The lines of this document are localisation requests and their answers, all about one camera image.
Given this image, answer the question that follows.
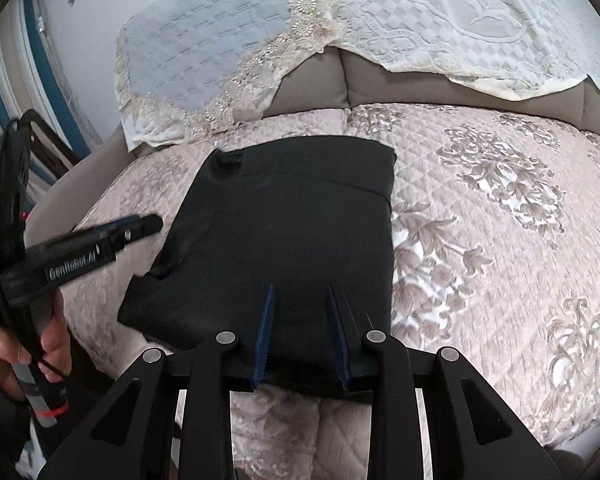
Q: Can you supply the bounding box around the blue and white striped panel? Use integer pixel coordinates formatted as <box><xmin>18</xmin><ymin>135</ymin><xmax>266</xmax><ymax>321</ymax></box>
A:
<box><xmin>0</xmin><ymin>0</ymin><xmax>103</xmax><ymax>186</ymax></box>

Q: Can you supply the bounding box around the person's dark trouser leg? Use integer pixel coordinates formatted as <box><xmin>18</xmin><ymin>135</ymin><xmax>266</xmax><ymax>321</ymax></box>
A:
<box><xmin>0</xmin><ymin>367</ymin><xmax>43</xmax><ymax>466</ymax></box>

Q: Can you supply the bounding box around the beige sofa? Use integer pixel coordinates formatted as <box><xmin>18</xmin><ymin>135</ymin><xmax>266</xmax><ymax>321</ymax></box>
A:
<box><xmin>24</xmin><ymin>47</ymin><xmax>600</xmax><ymax>241</ymax></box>

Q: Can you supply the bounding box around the blue lace-trimmed backrest cover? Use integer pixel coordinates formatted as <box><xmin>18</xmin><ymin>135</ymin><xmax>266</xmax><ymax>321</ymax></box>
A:
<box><xmin>113</xmin><ymin>0</ymin><xmax>343</xmax><ymax>152</ymax></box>

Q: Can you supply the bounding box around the person's left hand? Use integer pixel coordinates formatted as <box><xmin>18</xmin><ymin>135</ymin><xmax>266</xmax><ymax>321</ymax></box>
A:
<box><xmin>0</xmin><ymin>294</ymin><xmax>74</xmax><ymax>402</ymax></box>

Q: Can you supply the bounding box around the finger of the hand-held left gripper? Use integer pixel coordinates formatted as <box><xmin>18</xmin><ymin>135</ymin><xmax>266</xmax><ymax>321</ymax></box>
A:
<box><xmin>96</xmin><ymin>213</ymin><xmax>164</xmax><ymax>252</ymax></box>

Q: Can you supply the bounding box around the black leather jacket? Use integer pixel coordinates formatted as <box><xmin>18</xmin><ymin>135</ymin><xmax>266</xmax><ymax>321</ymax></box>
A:
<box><xmin>117</xmin><ymin>135</ymin><xmax>399</xmax><ymax>402</ymax></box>

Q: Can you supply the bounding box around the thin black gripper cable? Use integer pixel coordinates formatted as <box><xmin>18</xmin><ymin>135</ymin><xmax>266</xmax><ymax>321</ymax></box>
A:
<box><xmin>27</xmin><ymin>352</ymin><xmax>72</xmax><ymax>380</ymax></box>

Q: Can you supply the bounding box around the dark metal frame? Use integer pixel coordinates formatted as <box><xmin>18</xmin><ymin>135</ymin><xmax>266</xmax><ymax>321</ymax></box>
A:
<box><xmin>27</xmin><ymin>109</ymin><xmax>83</xmax><ymax>183</ymax></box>

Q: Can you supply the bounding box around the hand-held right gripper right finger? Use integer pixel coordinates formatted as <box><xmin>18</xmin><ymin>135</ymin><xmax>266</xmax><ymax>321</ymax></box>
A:
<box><xmin>326</xmin><ymin>285</ymin><xmax>563</xmax><ymax>480</ymax></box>

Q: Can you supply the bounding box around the white lace-trimmed backrest cover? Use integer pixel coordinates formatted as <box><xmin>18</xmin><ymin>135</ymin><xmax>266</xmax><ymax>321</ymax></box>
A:
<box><xmin>325</xmin><ymin>0</ymin><xmax>590</xmax><ymax>98</ymax></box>

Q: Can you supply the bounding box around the pink quilted floral sofa cover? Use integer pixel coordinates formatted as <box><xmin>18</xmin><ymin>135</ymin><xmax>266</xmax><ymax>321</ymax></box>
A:
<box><xmin>60</xmin><ymin>101</ymin><xmax>600</xmax><ymax>480</ymax></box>

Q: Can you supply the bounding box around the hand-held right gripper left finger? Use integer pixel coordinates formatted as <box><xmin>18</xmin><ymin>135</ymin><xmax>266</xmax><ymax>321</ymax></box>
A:
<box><xmin>37</xmin><ymin>284</ymin><xmax>277</xmax><ymax>480</ymax></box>

